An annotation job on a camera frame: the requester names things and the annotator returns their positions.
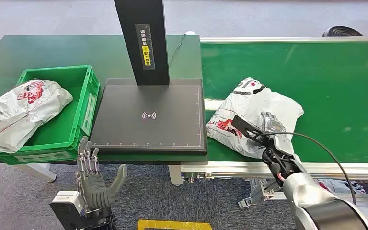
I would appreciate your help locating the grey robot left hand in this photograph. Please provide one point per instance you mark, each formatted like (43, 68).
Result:
(96, 190)

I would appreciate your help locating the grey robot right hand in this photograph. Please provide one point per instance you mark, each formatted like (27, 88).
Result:
(282, 141)

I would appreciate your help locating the white courier bag black logo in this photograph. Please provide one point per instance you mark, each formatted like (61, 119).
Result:
(254, 104)

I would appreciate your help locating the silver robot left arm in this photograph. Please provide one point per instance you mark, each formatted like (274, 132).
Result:
(103, 220)

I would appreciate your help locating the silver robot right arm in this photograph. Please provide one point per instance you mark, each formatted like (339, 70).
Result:
(317, 203)

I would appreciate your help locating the green conveyor belt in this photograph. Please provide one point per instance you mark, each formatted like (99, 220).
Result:
(330, 95)

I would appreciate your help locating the white angled table leg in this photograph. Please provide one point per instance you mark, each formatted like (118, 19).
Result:
(39, 173)

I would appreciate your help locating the green plastic crate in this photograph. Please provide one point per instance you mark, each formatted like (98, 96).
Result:
(66, 127)

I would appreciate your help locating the white upright table leg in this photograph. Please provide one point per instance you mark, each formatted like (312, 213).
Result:
(175, 176)

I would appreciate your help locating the yellow floor tape marker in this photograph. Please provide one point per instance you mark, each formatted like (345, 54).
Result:
(171, 225)

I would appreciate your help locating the white courier bag red print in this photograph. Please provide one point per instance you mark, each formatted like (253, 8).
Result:
(19, 111)

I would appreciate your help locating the black round ribbed disc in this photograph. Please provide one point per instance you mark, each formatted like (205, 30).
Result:
(341, 31)

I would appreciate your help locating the small white round object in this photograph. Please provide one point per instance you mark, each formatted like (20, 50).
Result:
(189, 33)

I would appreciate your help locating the green table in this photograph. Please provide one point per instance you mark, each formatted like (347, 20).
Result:
(44, 50)

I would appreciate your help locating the black yellow column label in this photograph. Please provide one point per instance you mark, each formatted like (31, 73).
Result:
(146, 47)

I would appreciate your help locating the black scanner column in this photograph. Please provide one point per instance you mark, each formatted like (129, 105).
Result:
(139, 12)

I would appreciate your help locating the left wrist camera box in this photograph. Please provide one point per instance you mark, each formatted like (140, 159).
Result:
(66, 208)

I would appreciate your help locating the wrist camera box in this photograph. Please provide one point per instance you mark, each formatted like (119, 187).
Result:
(66, 208)
(244, 126)

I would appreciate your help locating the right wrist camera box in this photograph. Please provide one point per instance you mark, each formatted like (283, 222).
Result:
(244, 126)

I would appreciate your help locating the aluminium conveyor frame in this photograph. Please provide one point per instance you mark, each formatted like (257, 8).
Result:
(330, 171)

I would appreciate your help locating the black scanner base plate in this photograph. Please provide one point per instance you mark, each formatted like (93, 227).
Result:
(158, 133)

